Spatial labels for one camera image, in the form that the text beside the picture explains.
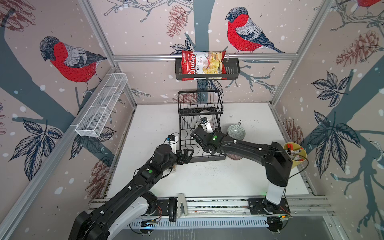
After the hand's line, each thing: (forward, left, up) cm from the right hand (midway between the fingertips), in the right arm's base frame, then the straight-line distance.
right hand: (210, 134), depth 85 cm
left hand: (-13, +11, +2) cm, 17 cm away
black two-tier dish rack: (+19, +11, +5) cm, 23 cm away
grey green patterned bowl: (+9, -18, -10) cm, 22 cm away
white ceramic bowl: (+20, +1, -7) cm, 21 cm away
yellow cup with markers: (-12, -46, -5) cm, 47 cm away
